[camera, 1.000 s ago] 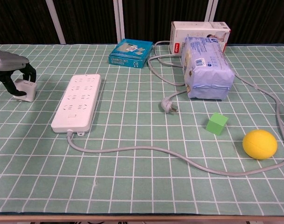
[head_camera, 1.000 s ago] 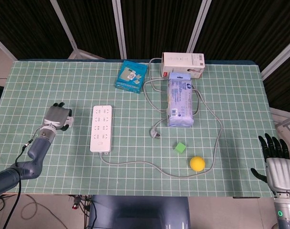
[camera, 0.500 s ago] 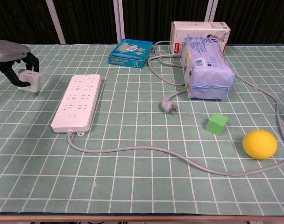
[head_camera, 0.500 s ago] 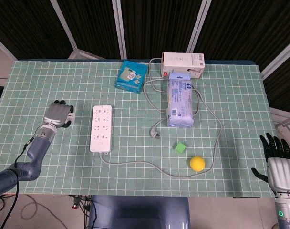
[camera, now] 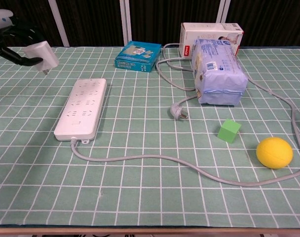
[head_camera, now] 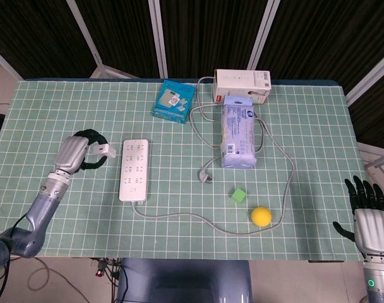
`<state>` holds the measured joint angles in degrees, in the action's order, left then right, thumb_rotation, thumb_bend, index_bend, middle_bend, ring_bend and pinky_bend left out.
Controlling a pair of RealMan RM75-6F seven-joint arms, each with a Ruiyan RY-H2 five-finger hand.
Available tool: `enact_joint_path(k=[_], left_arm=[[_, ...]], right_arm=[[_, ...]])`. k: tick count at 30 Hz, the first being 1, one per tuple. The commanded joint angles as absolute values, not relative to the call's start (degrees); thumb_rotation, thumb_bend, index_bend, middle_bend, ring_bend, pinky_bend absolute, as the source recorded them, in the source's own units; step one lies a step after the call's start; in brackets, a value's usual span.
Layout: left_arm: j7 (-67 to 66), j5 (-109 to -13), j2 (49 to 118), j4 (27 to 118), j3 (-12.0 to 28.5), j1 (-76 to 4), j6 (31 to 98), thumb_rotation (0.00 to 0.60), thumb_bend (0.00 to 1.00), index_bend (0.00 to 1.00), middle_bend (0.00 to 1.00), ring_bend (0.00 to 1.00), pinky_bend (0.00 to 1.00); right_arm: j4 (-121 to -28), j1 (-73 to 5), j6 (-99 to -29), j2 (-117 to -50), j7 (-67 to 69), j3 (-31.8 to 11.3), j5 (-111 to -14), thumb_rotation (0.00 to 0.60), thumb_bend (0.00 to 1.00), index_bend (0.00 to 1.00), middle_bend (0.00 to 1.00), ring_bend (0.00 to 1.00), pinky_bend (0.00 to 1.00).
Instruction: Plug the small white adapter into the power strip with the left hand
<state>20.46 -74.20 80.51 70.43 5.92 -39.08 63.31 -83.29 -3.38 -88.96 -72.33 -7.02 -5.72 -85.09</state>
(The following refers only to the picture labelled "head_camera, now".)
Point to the teal flat cardboard box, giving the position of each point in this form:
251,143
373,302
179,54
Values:
173,101

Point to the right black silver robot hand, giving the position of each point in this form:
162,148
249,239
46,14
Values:
373,230

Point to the white product carton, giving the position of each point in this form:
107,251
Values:
239,80

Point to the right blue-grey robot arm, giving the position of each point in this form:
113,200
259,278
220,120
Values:
378,281

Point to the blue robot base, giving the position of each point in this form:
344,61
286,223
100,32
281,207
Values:
182,281

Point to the small white charger plug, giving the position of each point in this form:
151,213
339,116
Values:
104,150

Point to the white power strip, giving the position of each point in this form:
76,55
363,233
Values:
134,176

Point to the green checked tablecloth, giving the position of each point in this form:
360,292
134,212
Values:
69,104

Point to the yellow ball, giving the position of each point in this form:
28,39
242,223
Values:
261,216

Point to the red emergency button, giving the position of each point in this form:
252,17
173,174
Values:
99,273

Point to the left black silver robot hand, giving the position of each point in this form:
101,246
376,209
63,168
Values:
70,154

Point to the blue tissue pack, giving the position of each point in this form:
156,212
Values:
239,132

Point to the dark folding screen white frame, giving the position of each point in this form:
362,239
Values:
211,31

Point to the green cube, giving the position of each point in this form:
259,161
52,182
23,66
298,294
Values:
238,195

